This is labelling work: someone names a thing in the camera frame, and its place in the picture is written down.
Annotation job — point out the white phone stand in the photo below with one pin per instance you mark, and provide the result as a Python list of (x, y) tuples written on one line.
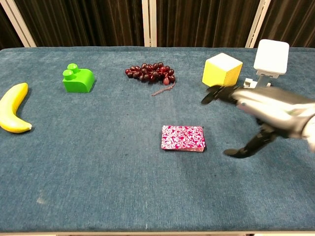
[(270, 56)]

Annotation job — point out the yellow banana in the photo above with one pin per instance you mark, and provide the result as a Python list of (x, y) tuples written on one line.
[(12, 108)]

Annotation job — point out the white frame post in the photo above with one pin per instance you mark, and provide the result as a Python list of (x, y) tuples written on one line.
[(149, 22), (257, 24), (19, 24)]

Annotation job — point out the green toy building block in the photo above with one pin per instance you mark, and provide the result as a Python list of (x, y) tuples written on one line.
[(78, 82)]

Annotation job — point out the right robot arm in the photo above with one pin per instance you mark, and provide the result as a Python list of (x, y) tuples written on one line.
[(311, 137)]

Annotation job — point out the yellow cube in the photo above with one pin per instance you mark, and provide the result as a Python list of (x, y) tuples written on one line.
[(221, 71)]

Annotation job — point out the blue table cloth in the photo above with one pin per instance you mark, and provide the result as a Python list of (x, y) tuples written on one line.
[(110, 172)]

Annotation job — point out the dark red grape bunch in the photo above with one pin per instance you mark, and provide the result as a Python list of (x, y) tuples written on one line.
[(150, 72)]

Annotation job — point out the pink patterned pouch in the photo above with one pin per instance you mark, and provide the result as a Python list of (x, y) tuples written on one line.
[(183, 137)]

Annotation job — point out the black pleated curtain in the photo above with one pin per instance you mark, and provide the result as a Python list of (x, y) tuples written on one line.
[(86, 22)]

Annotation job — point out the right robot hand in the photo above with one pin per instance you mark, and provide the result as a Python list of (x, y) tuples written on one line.
[(270, 103)]

